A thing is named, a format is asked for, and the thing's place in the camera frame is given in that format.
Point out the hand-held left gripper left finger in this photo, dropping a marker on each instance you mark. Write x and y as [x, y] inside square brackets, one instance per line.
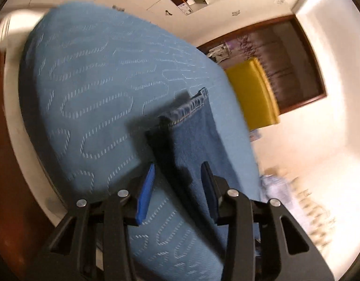
[146, 194]

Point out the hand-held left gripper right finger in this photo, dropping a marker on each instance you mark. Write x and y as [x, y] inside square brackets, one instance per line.
[208, 188]

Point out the blue denim pants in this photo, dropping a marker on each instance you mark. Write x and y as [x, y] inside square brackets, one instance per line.
[194, 140]

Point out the grey star-print duvet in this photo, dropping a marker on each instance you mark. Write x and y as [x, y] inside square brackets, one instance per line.
[277, 191]

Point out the yellow chair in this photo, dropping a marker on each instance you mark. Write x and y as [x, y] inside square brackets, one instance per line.
[251, 93]

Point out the cream tufted headboard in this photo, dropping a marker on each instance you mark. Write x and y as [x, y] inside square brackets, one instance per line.
[314, 213]

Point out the bed with blue quilted cover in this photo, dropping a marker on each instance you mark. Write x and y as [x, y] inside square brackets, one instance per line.
[89, 93]

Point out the white ornate stand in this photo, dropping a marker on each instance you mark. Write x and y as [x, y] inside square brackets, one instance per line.
[219, 52]

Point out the patterned lace curtain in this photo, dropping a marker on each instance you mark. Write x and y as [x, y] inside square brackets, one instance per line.
[285, 64]

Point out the white labelled box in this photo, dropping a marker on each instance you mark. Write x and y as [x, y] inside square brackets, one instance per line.
[188, 5]

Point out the small picture frame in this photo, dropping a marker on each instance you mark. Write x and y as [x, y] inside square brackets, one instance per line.
[255, 135]

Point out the dark wooden door frame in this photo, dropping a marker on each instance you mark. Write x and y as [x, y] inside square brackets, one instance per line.
[320, 85]

